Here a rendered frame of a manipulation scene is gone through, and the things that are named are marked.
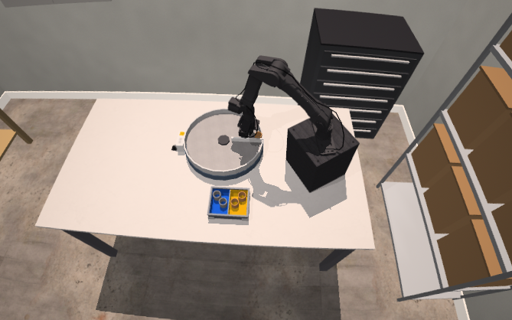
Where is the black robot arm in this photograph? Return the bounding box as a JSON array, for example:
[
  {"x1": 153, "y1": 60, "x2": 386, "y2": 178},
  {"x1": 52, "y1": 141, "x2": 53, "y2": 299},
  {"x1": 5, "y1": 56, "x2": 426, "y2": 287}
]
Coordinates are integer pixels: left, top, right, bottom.
[{"x1": 228, "y1": 56, "x2": 336, "y2": 155}]

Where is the blue bin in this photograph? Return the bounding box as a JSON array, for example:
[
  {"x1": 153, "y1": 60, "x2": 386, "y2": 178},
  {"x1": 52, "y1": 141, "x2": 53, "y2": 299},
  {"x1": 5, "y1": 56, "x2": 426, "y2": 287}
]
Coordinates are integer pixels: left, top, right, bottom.
[{"x1": 210, "y1": 188, "x2": 230, "y2": 214}]

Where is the yellow bin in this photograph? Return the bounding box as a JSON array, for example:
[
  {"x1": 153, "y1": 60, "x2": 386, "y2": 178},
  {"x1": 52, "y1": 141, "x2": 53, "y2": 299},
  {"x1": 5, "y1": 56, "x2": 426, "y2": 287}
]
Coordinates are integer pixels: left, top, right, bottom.
[{"x1": 228, "y1": 190, "x2": 248, "y2": 215}]

